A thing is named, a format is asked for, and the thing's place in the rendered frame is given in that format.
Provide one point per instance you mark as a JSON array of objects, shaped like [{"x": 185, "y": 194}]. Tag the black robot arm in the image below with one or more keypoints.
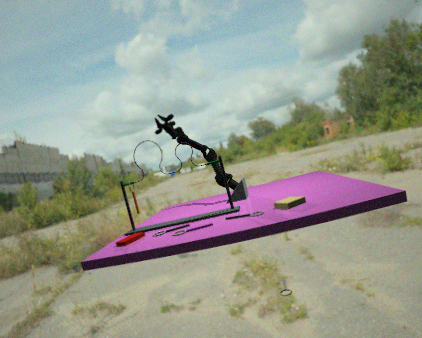
[{"x": 211, "y": 156}]

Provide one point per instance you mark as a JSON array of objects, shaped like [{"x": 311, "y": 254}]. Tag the pale yellow square block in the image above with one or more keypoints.
[{"x": 290, "y": 202}]

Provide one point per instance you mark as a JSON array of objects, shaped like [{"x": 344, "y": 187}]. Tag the red rectangular block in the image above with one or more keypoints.
[{"x": 130, "y": 239}]

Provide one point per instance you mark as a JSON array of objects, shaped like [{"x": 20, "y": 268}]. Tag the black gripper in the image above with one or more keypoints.
[{"x": 166, "y": 126}]

